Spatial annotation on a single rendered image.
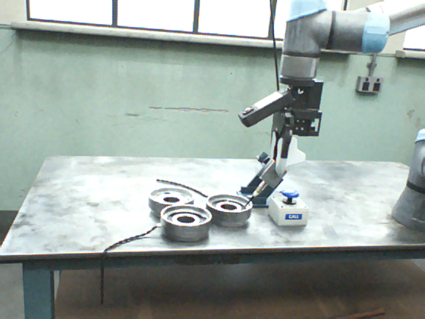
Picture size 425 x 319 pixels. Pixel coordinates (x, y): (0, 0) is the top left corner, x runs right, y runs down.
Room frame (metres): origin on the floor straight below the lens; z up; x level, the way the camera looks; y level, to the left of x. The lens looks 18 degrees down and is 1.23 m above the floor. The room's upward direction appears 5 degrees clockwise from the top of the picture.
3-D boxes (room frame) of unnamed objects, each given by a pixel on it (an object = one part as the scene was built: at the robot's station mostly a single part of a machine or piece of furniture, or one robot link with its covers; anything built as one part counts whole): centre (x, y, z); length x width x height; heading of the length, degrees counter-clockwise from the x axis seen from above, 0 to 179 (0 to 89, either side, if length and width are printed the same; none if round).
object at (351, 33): (0.94, -0.26, 1.23); 0.11 x 0.11 x 0.08; 84
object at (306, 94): (0.93, -0.17, 1.07); 0.09 x 0.08 x 0.12; 100
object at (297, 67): (0.93, -0.16, 1.15); 0.08 x 0.08 x 0.05
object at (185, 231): (0.85, 0.05, 0.82); 0.10 x 0.10 x 0.04
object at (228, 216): (0.93, -0.04, 0.82); 0.10 x 0.10 x 0.04
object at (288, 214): (0.96, -0.19, 0.82); 0.08 x 0.07 x 0.05; 103
